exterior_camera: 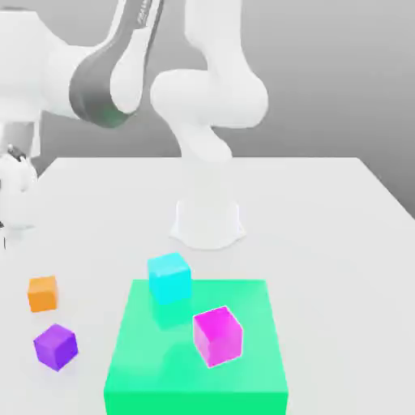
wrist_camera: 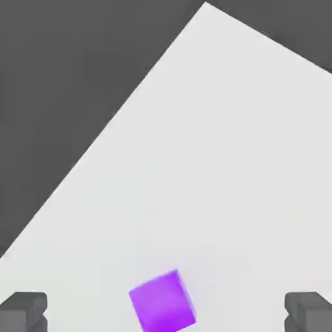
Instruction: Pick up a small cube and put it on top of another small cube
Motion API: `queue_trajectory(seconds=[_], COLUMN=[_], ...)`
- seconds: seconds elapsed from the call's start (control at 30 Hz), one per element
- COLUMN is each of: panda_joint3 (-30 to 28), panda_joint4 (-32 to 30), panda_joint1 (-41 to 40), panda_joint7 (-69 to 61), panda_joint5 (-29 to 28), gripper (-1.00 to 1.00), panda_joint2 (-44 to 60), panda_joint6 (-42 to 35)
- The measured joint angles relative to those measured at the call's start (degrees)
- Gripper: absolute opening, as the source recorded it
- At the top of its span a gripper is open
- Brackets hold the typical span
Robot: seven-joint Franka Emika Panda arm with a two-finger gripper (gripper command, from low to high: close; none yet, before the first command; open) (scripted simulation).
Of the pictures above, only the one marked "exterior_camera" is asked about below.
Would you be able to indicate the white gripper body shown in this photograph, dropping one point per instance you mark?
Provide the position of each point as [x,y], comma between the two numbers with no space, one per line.
[13,210]

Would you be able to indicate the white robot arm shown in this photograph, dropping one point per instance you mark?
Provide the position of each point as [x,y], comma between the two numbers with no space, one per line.
[207,97]

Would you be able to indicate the small orange cube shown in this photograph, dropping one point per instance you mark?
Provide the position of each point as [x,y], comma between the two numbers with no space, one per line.
[42,294]

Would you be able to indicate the small purple cube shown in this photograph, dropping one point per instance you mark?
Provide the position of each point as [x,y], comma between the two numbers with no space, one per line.
[55,347]

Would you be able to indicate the small cyan cube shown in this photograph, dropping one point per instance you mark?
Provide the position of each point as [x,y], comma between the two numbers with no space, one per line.
[170,280]

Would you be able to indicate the small magenta cube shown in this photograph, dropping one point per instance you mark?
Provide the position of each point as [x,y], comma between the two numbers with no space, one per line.
[218,337]

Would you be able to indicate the large green box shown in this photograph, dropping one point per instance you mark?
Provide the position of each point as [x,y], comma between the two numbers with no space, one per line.
[194,389]

